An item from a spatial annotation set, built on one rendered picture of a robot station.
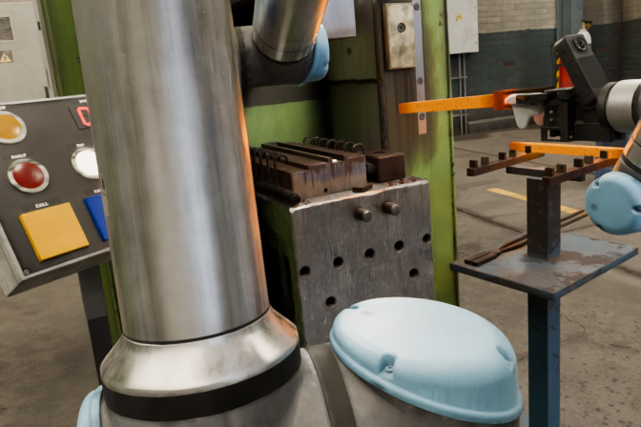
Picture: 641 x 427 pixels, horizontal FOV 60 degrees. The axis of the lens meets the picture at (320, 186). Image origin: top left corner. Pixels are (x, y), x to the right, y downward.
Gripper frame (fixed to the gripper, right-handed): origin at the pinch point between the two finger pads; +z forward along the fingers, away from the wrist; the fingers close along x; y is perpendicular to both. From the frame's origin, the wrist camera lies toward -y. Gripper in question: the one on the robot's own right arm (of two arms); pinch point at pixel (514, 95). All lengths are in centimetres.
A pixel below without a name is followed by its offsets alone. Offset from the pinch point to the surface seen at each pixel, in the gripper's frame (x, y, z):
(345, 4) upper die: -8.4, -22.8, 40.5
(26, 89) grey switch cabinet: -74, -33, 582
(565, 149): 47, 18, 28
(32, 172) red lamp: -77, 3, 22
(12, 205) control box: -81, 6, 18
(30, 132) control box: -77, -3, 26
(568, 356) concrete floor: 95, 111, 69
